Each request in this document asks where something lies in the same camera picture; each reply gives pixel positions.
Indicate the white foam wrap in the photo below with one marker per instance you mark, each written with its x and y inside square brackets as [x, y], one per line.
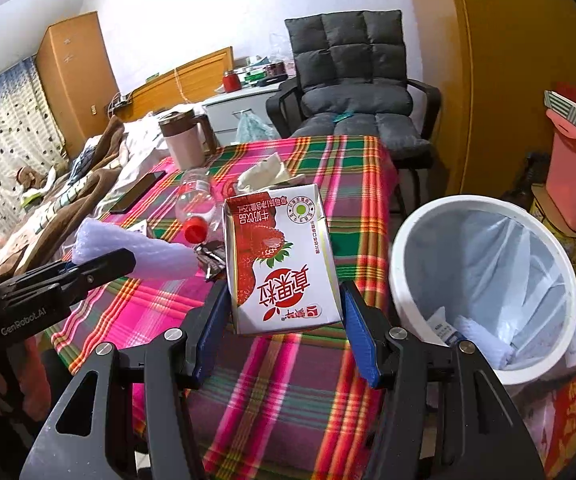
[483, 342]
[158, 260]

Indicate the green box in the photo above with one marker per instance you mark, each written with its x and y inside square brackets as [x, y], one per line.
[253, 74]

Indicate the striped box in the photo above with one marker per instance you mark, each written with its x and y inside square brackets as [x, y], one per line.
[568, 110]

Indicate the wooden headboard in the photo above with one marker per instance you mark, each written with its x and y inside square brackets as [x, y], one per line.
[193, 75]

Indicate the brown coffee sachet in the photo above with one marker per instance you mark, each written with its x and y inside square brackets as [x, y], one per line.
[213, 257]

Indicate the strawberry milk carton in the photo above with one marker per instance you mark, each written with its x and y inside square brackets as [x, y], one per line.
[278, 260]

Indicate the pink jug brown lid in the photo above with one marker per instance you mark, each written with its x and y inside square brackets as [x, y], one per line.
[183, 145]

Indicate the plaid tablecloth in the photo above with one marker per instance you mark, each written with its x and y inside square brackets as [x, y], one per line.
[288, 385]

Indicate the red box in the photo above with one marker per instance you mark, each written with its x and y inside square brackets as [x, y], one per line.
[568, 420]

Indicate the green clear plastic bag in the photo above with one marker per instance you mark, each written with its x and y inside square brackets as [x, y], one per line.
[253, 127]

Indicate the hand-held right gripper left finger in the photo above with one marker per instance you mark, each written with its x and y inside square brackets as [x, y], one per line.
[207, 340]

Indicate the white cabinet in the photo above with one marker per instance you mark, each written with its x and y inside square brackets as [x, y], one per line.
[238, 102]

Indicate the black smartphone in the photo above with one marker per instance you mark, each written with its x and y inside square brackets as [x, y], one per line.
[138, 192]

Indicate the white bin liner bag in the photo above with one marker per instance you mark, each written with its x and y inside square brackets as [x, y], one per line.
[493, 270]

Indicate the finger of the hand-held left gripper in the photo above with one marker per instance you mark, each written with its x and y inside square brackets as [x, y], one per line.
[98, 266]

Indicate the red jar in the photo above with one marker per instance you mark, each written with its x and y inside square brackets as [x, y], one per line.
[231, 81]

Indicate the cardboard box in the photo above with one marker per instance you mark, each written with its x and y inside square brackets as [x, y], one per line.
[553, 210]

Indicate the dark jar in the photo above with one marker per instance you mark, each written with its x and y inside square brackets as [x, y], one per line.
[275, 68]

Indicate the white round bin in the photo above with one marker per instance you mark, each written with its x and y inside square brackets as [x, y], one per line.
[408, 280]

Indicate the dotted curtain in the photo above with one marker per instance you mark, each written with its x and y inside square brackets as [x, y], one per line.
[8, 120]

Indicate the brown blanket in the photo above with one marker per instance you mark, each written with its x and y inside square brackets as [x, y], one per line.
[98, 185]

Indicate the grey cushioned black chair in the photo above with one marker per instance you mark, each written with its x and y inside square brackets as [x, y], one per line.
[348, 60]

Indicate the brown plush toy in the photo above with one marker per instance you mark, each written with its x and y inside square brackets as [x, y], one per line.
[30, 179]

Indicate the clear plastic bottle red cap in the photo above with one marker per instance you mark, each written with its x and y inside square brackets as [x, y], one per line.
[195, 200]

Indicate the wooden wardrobe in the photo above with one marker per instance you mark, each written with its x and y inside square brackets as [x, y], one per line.
[75, 85]

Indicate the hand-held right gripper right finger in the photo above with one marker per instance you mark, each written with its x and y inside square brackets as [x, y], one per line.
[360, 345]

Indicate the white tissue pack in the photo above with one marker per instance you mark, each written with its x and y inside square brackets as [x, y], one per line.
[268, 172]

